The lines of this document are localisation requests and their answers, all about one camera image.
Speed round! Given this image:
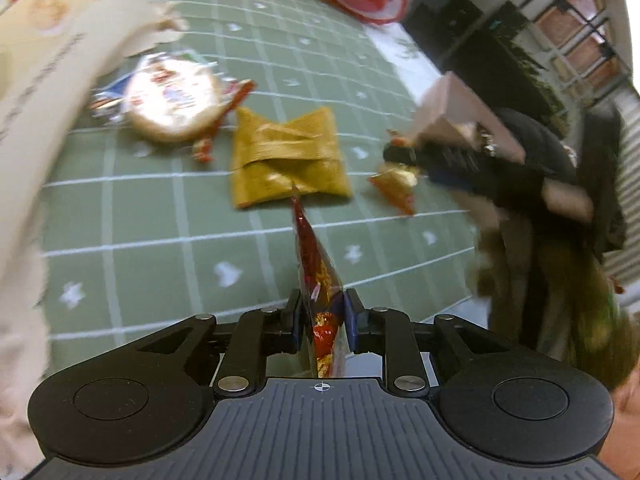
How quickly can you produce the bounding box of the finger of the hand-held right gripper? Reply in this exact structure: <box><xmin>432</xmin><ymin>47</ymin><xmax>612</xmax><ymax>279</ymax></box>
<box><xmin>382</xmin><ymin>141</ymin><xmax>429</xmax><ymax>167</ymax></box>
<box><xmin>426</xmin><ymin>169</ymin><xmax>476</xmax><ymax>195</ymax></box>

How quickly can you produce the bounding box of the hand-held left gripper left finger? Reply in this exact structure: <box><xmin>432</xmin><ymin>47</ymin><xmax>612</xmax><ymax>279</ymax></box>
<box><xmin>136</xmin><ymin>290</ymin><xmax>307</xmax><ymax>397</ymax></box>

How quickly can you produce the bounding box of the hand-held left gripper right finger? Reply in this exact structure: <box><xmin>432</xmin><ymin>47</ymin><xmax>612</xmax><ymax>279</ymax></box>
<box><xmin>343</xmin><ymin>287</ymin><xmax>507</xmax><ymax>397</ymax></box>

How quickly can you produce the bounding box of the small orange snack packet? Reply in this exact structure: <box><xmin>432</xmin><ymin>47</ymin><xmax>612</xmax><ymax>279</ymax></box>
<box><xmin>369</xmin><ymin>165</ymin><xmax>420</xmax><ymax>217</ymax></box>

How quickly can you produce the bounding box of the red gold snack packet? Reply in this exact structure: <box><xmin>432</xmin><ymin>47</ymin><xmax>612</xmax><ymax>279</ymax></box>
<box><xmin>291</xmin><ymin>184</ymin><xmax>352</xmax><ymax>379</ymax></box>

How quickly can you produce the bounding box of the pink box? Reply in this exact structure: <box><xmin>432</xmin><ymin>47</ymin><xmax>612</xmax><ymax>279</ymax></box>
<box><xmin>409</xmin><ymin>71</ymin><xmax>527</xmax><ymax>163</ymax></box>

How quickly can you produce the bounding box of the person's right forearm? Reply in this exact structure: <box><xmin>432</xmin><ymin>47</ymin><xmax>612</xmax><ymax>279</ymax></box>
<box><xmin>542</xmin><ymin>179</ymin><xmax>597</xmax><ymax>224</ymax></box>

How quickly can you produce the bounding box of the black jacket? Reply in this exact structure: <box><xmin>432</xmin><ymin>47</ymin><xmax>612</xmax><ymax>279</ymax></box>
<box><xmin>492</xmin><ymin>107</ymin><xmax>628</xmax><ymax>266</ymax></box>

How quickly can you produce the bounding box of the yellow gold folded snack packet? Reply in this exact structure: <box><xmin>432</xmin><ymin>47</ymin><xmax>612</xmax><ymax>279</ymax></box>
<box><xmin>230</xmin><ymin>106</ymin><xmax>354</xmax><ymax>211</ymax></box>

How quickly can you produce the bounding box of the dark fish tank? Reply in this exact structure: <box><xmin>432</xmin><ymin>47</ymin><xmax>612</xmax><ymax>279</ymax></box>
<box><xmin>415</xmin><ymin>0</ymin><xmax>568</xmax><ymax>118</ymax></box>

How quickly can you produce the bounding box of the dark olive cloth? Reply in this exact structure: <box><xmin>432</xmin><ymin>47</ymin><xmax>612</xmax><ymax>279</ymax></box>
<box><xmin>467</xmin><ymin>207</ymin><xmax>633</xmax><ymax>393</ymax></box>

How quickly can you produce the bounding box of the black framed glass partition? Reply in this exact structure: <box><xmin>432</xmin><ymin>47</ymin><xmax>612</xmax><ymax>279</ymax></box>
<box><xmin>530</xmin><ymin>0</ymin><xmax>633</xmax><ymax>93</ymax></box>

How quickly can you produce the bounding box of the green checked tablecloth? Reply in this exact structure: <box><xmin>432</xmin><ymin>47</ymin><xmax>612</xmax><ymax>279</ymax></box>
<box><xmin>39</xmin><ymin>0</ymin><xmax>483</xmax><ymax>377</ymax></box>

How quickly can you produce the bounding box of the round cake in clear wrapper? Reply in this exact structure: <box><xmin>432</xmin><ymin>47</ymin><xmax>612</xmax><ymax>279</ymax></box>
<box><xmin>89</xmin><ymin>51</ymin><xmax>238</xmax><ymax>144</ymax></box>

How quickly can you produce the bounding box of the cartoon print paper bag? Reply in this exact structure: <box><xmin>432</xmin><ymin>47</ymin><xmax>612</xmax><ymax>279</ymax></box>
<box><xmin>0</xmin><ymin>0</ymin><xmax>188</xmax><ymax>480</ymax></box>

